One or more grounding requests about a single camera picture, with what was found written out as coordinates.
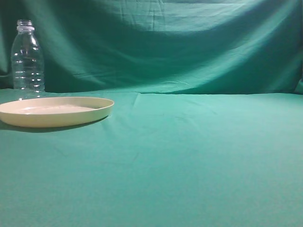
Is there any clear plastic bottle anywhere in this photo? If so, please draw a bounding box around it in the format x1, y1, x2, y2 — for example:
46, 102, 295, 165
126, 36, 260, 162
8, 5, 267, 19
11, 19, 45, 100

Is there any cream round plate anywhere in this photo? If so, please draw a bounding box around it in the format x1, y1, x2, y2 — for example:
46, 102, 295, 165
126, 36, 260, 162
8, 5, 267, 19
0, 96, 115, 128

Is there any green cloth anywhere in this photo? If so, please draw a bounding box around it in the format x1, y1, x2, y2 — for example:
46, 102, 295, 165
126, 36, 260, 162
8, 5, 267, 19
0, 0, 303, 227

